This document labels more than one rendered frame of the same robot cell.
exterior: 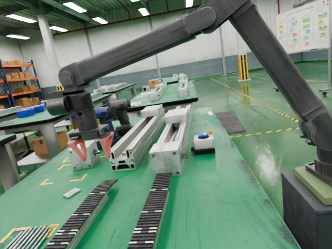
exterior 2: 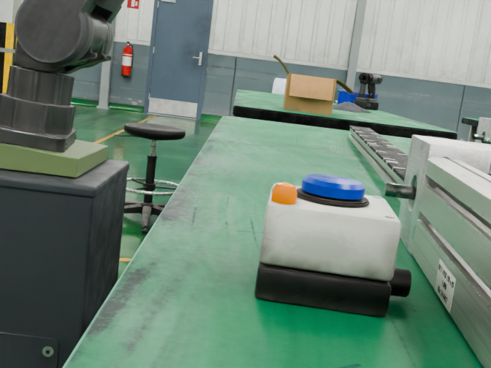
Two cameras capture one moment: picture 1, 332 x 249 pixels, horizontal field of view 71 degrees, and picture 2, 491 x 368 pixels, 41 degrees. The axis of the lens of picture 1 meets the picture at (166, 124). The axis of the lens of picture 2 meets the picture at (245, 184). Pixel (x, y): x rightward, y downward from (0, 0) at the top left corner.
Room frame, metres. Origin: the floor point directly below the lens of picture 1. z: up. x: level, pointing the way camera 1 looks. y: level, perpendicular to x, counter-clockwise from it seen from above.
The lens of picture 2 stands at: (1.32, -0.25, 0.91)
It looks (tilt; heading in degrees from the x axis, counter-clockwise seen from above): 10 degrees down; 173
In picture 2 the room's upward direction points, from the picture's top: 7 degrees clockwise
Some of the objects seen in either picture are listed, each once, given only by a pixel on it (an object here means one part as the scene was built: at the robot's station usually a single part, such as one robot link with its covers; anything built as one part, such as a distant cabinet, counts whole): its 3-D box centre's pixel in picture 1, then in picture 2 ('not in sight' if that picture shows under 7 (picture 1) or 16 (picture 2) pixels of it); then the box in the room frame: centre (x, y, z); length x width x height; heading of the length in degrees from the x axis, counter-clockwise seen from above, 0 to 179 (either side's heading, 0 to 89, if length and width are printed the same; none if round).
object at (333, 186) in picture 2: (203, 136); (332, 193); (0.92, -0.14, 0.84); 0.04 x 0.04 x 0.02
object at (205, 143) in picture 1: (202, 144); (337, 244); (0.92, -0.13, 0.81); 0.10 x 0.08 x 0.06; 79
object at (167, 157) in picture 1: (170, 158); (454, 197); (0.78, 0.00, 0.83); 0.12 x 0.09 x 0.10; 79
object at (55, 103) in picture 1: (65, 93); not in sight; (0.68, 0.27, 1.12); 0.12 x 0.09 x 0.12; 77
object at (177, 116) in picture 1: (178, 117); not in sight; (1.22, -0.07, 0.87); 0.16 x 0.11 x 0.07; 169
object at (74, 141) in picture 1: (85, 146); not in sight; (0.68, 0.25, 0.95); 0.07 x 0.07 x 0.09; 79
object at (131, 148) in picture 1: (145, 130); not in sight; (1.25, 0.12, 0.82); 0.80 x 0.10 x 0.09; 169
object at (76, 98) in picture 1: (80, 102); not in sight; (0.68, 0.23, 1.08); 0.07 x 0.06 x 0.07; 77
